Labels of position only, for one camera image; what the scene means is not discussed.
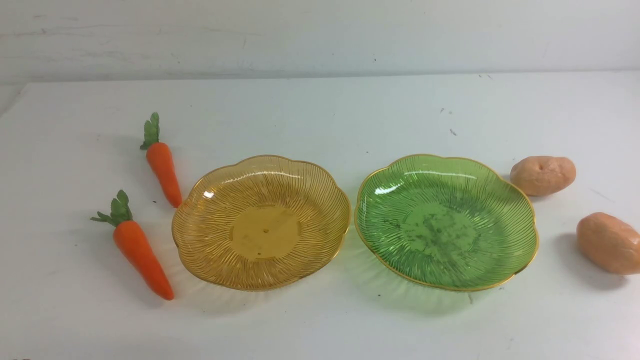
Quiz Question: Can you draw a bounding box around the toy potato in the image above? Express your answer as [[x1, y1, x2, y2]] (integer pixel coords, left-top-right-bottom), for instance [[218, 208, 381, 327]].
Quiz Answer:
[[576, 212, 640, 276], [509, 156, 577, 198]]

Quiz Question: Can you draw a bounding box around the green plastic flower plate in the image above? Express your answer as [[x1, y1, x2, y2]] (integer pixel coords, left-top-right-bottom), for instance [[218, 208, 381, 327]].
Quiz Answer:
[[354, 153, 540, 292]]

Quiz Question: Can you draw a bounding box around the toy carrot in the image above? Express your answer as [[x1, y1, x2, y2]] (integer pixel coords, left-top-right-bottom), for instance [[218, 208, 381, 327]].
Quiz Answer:
[[140, 112, 183, 208], [90, 189, 175, 301]]

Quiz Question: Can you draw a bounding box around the amber plastic flower plate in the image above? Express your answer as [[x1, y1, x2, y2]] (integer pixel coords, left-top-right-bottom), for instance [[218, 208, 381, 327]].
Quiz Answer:
[[171, 155, 352, 292]]

